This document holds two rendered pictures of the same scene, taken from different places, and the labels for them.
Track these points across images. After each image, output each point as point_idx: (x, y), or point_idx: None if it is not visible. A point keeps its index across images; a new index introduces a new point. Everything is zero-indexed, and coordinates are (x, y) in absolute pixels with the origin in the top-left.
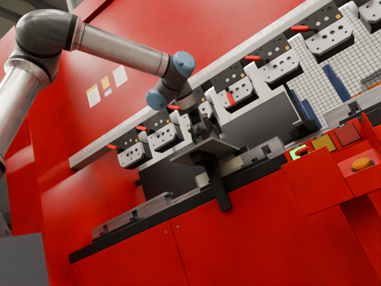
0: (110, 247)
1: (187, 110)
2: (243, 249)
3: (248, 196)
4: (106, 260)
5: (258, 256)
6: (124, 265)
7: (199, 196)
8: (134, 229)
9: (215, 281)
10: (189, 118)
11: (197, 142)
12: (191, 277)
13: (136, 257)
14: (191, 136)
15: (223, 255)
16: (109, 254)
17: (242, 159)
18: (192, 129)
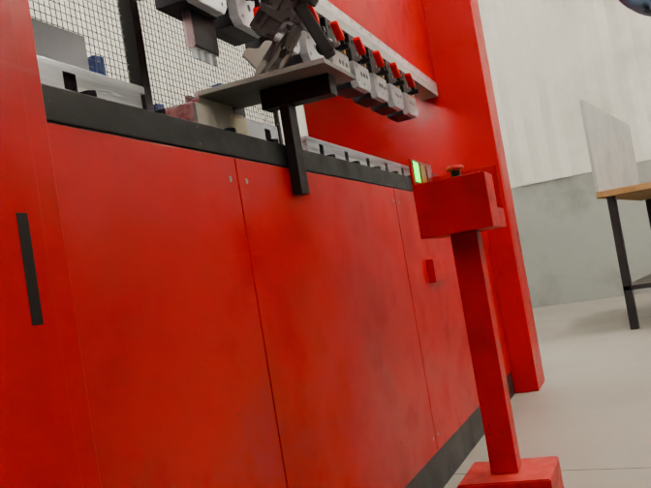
0: (119, 139)
1: (316, 0)
2: (308, 267)
3: (312, 190)
4: (108, 170)
5: (319, 284)
6: (153, 211)
7: (270, 146)
8: (176, 132)
9: (285, 307)
10: (310, 12)
11: (276, 52)
12: (262, 290)
13: (180, 203)
14: (283, 37)
15: (292, 265)
16: (117, 158)
17: (248, 128)
18: (294, 28)
